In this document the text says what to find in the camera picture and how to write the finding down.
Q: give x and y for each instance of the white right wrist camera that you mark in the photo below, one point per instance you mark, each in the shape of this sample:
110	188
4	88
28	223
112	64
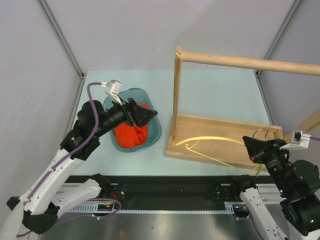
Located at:
298	141

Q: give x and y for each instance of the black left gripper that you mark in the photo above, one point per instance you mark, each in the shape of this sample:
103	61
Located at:
137	115

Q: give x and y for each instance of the yellow hanger with metal hook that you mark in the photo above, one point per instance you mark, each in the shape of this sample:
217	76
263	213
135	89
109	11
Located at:
224	147

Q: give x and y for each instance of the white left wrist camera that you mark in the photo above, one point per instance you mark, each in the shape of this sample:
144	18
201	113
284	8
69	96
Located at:
112	89

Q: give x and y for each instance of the teal plastic tub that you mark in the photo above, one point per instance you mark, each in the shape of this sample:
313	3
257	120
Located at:
154	127

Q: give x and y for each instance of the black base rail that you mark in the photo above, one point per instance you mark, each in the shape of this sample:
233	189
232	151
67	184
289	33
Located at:
170	192

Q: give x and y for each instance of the orange t shirt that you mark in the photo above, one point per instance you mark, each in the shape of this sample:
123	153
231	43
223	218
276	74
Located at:
131	136

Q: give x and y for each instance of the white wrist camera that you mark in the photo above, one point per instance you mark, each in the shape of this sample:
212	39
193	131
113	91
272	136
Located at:
298	141
112	89

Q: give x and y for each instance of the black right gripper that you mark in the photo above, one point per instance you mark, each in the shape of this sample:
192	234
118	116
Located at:
258	148

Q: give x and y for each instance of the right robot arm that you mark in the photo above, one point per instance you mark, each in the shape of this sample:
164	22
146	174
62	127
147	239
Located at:
296	182

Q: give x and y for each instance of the wooden clothes rack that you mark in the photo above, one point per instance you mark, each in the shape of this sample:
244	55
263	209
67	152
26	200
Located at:
183	125

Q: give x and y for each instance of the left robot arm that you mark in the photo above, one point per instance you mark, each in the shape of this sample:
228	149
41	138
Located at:
41	206

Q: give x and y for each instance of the white cable duct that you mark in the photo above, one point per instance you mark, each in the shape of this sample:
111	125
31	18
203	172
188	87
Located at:
105	209

